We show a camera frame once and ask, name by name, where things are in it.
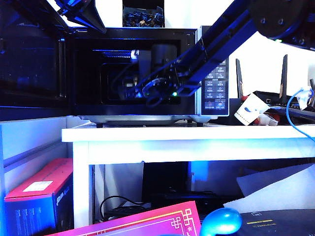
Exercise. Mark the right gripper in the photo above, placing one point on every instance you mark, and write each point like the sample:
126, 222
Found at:
142, 66

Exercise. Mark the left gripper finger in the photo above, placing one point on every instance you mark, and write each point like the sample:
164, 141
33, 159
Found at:
92, 14
73, 13

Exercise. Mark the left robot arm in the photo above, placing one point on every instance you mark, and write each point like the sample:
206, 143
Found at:
29, 9

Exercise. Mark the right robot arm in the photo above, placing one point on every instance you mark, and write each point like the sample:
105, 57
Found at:
221, 41

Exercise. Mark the black Midea microwave oven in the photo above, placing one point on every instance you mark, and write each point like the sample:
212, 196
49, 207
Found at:
216, 96

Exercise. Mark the small white red box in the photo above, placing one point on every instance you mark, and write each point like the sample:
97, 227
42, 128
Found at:
267, 120

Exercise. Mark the pink gift box gold pattern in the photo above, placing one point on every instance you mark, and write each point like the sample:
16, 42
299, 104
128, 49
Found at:
147, 221

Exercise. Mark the black box yellow print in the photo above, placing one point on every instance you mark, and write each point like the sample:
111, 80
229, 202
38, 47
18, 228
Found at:
283, 226

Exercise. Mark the white table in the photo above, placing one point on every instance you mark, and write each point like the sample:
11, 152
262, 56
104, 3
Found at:
172, 134

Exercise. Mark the black rectangular panel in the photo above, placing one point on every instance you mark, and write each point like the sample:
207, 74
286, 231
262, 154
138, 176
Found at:
165, 177

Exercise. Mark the white paper cup blue print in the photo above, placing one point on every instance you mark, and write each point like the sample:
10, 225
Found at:
248, 109

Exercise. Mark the black router with antennas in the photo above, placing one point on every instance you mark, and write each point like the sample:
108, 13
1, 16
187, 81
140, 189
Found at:
270, 97

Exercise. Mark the grey framed office partition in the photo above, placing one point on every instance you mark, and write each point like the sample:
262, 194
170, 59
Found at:
24, 137

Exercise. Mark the black flat device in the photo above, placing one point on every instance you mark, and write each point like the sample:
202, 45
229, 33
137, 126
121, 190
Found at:
184, 199

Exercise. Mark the black power adapter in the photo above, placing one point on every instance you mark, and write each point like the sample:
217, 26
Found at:
123, 212

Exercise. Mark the white tape tag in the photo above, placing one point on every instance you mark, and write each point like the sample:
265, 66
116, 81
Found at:
302, 98

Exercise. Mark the pale grey sheet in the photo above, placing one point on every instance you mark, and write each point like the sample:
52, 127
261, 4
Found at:
265, 182

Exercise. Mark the glossy blue round object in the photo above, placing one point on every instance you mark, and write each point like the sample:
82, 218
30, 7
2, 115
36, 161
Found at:
221, 221

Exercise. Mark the red and blue carton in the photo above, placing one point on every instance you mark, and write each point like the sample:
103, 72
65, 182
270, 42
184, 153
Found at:
29, 211

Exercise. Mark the white paper sheet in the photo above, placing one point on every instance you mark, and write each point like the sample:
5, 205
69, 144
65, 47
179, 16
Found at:
283, 199

